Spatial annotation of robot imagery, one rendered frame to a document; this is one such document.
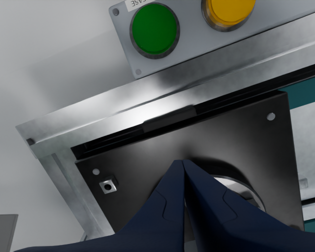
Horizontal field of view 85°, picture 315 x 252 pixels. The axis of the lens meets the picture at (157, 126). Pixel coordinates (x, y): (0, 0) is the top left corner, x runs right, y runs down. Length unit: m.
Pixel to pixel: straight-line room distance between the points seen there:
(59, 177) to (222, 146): 0.20
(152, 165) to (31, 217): 0.35
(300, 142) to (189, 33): 0.22
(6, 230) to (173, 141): 0.20
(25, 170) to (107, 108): 0.27
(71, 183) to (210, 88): 0.21
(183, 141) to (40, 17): 0.27
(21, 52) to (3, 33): 0.03
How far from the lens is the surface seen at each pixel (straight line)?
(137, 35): 0.17
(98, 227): 0.30
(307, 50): 0.23
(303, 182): 0.28
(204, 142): 0.19
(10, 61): 0.37
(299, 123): 0.30
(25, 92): 0.36
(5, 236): 0.27
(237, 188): 0.21
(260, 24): 0.21
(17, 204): 0.49
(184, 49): 0.18
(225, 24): 0.19
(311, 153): 0.33
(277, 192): 0.26
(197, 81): 0.19
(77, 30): 0.31
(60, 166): 0.25
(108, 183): 0.21
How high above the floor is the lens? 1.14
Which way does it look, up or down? 72 degrees down
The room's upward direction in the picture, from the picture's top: 176 degrees counter-clockwise
